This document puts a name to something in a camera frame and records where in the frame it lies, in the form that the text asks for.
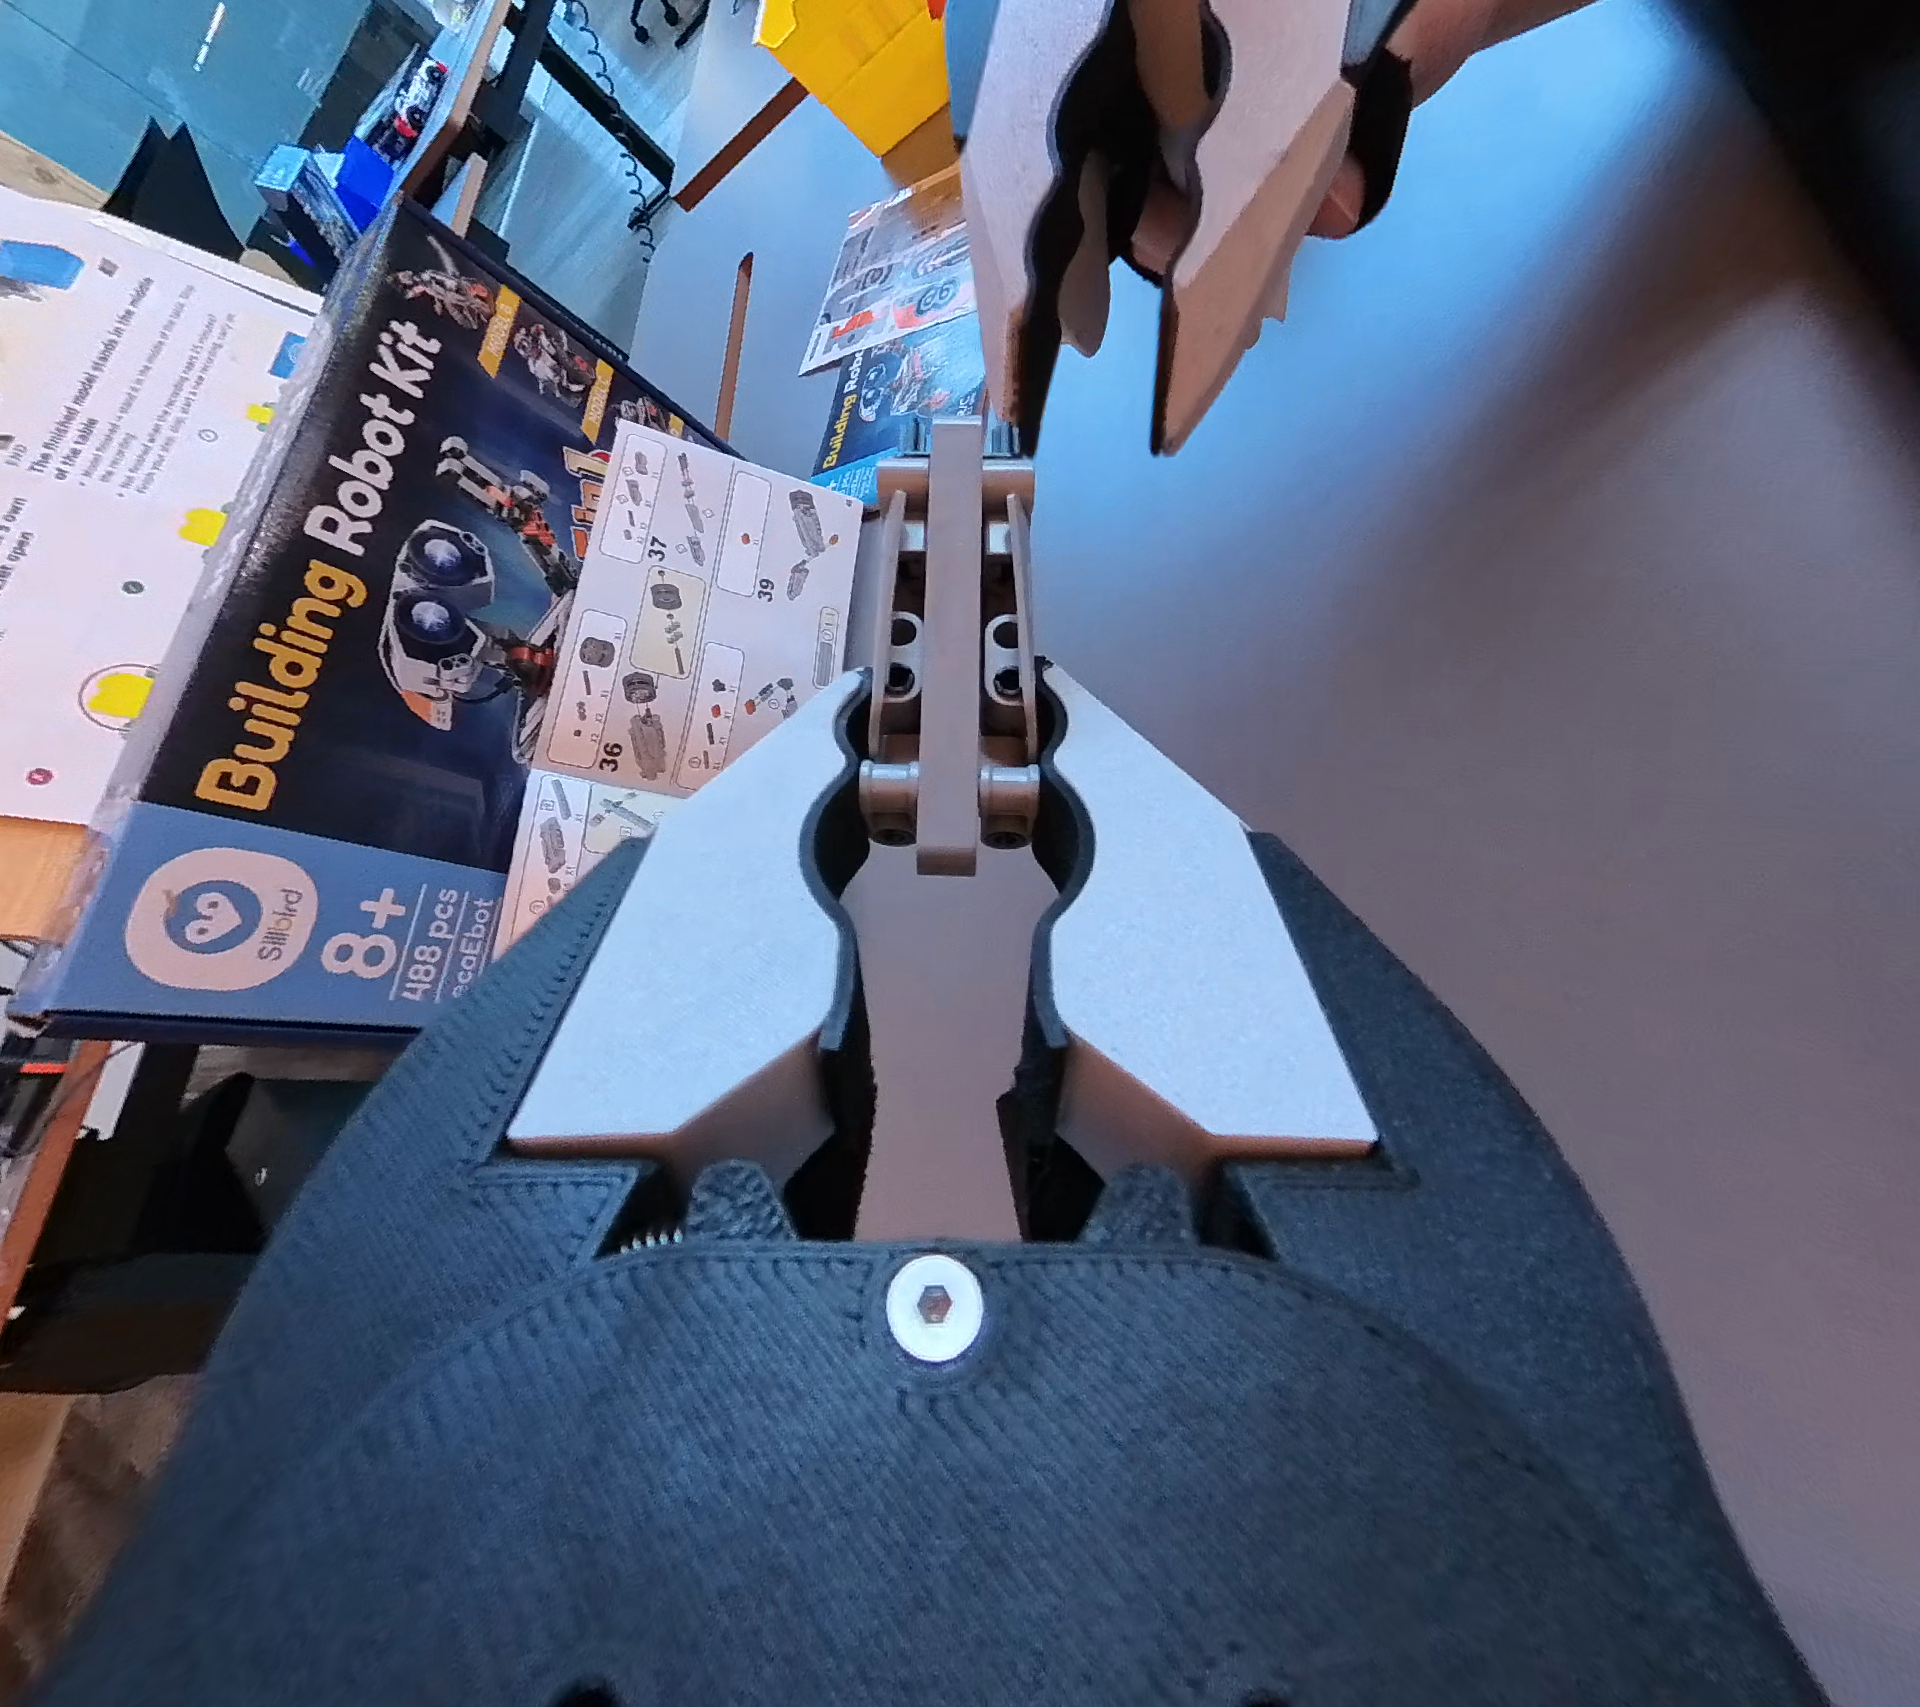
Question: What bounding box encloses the grey desk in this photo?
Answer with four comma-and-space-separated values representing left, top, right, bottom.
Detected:
636, 0, 1920, 1707

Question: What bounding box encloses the person's right hand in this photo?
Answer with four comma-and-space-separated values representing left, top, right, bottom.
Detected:
1122, 0, 1371, 276

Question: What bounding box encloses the white printed sheet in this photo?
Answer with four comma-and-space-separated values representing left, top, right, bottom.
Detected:
0, 184, 325, 824

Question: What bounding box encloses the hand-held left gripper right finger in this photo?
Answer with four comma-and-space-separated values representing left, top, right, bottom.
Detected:
992, 666, 1383, 1206

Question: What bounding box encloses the dark object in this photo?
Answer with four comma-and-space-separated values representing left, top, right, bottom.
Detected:
0, 1048, 302, 1393

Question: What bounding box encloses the blue building robot box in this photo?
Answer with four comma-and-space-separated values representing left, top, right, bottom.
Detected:
811, 328, 1000, 494

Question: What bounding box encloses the small blue box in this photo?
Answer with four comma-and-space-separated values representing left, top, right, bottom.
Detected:
255, 140, 408, 270

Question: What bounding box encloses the wooden table with black legs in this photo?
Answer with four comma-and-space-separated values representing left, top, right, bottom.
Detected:
397, 0, 679, 224

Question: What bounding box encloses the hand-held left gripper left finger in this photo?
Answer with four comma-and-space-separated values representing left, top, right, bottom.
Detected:
507, 670, 888, 1206

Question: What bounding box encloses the dark blue robot kit box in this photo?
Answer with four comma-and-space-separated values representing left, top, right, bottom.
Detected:
6, 200, 739, 1038

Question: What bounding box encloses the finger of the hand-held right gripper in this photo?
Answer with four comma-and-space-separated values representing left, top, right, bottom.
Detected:
953, 0, 1159, 456
1147, 0, 1391, 460

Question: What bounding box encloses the grey brick assembly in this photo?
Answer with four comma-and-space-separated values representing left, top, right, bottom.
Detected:
852, 418, 1075, 882

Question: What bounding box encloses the white printed leaflet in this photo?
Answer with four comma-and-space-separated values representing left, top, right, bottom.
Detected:
798, 170, 979, 378

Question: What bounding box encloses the open instruction booklet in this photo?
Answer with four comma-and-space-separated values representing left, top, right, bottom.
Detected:
494, 418, 870, 952

